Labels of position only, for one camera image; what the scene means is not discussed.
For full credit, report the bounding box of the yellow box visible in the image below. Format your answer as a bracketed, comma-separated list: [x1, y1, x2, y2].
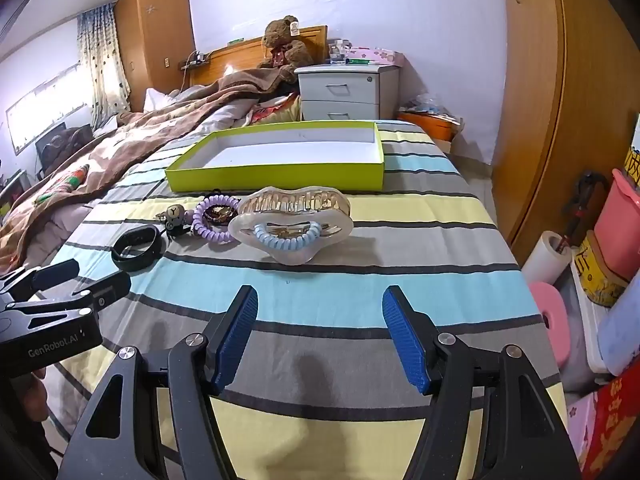
[577, 230, 629, 309]

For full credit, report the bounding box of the grey two-drawer nightstand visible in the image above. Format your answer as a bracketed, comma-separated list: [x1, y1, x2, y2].
[293, 63, 401, 122]

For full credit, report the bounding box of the black wristband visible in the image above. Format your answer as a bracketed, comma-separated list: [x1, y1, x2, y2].
[111, 226, 164, 272]

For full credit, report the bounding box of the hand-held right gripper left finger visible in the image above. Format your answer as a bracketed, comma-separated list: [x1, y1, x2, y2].
[57, 285, 259, 480]

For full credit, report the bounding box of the clear plastic bag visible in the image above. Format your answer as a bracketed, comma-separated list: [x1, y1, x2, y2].
[402, 92, 464, 124]

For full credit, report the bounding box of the clear amber hair claw clip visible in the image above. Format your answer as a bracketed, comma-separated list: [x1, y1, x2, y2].
[228, 185, 353, 266]

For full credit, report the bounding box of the white paper roll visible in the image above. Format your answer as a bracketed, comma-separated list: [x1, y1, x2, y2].
[521, 231, 574, 286]

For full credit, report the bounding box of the black hair tie with charms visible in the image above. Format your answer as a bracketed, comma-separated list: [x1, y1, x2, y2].
[159, 203, 194, 239]

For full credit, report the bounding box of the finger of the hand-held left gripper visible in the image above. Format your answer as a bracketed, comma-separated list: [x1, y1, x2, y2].
[0, 259, 81, 306]
[0, 271, 132, 317]

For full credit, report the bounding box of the window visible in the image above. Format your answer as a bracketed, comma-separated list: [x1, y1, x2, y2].
[5, 62, 94, 156]

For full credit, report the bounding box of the purple spiral hair tie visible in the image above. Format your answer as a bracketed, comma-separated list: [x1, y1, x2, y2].
[192, 195, 241, 246]

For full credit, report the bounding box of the large wooden wardrobe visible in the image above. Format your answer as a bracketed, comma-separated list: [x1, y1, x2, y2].
[492, 0, 640, 267]

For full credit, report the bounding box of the orange box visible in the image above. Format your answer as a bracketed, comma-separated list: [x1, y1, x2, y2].
[400, 111, 459, 142]

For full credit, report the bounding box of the white plastic container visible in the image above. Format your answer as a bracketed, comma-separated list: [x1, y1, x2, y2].
[570, 260, 640, 374]

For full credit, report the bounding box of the brown teddy bear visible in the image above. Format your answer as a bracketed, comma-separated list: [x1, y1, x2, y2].
[257, 16, 314, 84]

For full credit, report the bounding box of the person's left hand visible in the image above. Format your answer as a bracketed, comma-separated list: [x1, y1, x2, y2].
[14, 367, 49, 424]

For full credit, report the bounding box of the dark chair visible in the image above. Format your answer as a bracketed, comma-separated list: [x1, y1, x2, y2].
[35, 122, 96, 177]

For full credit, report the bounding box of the brown blanket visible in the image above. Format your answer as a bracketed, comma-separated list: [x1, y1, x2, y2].
[0, 67, 297, 272]

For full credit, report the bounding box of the wooden headboard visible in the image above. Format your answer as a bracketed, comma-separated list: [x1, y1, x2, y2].
[189, 25, 329, 92]

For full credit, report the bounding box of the light blue spiral hair tie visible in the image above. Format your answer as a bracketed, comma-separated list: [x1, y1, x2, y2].
[254, 222, 321, 252]

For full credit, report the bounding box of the pink plastic bucket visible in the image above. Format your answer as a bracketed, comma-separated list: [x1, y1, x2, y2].
[595, 168, 640, 281]

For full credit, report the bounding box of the lime green shallow box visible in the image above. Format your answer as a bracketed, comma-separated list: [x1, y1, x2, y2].
[165, 120, 386, 193]

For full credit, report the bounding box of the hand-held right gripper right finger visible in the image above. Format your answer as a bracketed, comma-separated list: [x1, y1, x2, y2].
[382, 285, 583, 480]

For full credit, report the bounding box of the pink floral box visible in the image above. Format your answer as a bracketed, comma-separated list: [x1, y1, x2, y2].
[347, 46, 404, 66]

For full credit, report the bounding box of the white pillow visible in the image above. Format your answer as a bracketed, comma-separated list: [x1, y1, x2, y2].
[144, 87, 181, 111]

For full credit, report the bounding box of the red printed box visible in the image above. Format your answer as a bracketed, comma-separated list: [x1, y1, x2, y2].
[582, 372, 640, 480]

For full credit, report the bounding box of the striped bed sheet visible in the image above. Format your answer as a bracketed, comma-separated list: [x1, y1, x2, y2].
[37, 120, 569, 480]

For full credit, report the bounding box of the dark red bead bracelet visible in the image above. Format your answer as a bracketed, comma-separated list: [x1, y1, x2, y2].
[202, 204, 237, 227]

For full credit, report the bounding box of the patterned curtain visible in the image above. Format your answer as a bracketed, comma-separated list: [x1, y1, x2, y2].
[76, 2, 132, 129]

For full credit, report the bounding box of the tall wooden cabinet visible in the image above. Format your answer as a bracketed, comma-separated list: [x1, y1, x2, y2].
[114, 0, 197, 113]

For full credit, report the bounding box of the pink paper roll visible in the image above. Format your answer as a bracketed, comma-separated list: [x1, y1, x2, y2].
[528, 281, 571, 367]

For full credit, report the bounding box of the colourful printed pillow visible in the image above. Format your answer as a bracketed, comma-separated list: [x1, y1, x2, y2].
[247, 95, 304, 125]

